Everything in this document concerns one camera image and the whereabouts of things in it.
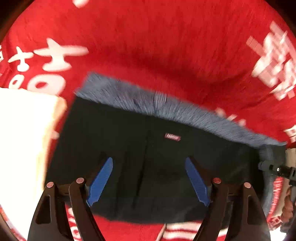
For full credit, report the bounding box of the black pants blue waistband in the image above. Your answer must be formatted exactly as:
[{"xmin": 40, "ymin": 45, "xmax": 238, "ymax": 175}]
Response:
[{"xmin": 46, "ymin": 73, "xmax": 285, "ymax": 223}]

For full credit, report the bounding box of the white folded cloth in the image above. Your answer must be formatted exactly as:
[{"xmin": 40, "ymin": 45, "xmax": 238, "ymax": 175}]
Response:
[{"xmin": 1, "ymin": 88, "xmax": 67, "ymax": 238}]

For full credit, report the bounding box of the person's right hand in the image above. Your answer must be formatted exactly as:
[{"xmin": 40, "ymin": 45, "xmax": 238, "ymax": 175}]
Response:
[{"xmin": 280, "ymin": 186, "xmax": 293, "ymax": 223}]

